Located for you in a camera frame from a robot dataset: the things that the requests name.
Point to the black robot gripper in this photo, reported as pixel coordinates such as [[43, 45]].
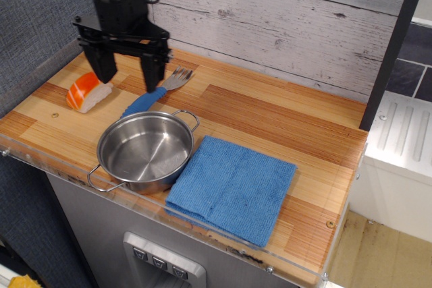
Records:
[[123, 26]]

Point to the blue handled metal fork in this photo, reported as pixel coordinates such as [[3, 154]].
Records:
[[143, 103]]

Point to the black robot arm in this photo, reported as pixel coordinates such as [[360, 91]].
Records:
[[123, 26]]

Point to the orange white salmon sushi toy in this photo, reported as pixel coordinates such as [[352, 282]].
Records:
[[86, 92]]

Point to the small stainless steel pot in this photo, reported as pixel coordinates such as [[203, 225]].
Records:
[[146, 151]]

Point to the clear acrylic table guard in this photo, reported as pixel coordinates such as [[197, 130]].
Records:
[[109, 222]]

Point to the folded blue cloth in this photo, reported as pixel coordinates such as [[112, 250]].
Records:
[[233, 188]]

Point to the silver control panel with buttons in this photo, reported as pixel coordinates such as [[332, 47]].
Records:
[[162, 262]]

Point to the yellow object at corner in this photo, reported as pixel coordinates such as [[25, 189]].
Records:
[[23, 282]]

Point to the white ribbed appliance top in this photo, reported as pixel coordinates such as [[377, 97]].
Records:
[[401, 133]]

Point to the dark right frame post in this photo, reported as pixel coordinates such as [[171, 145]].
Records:
[[395, 43]]

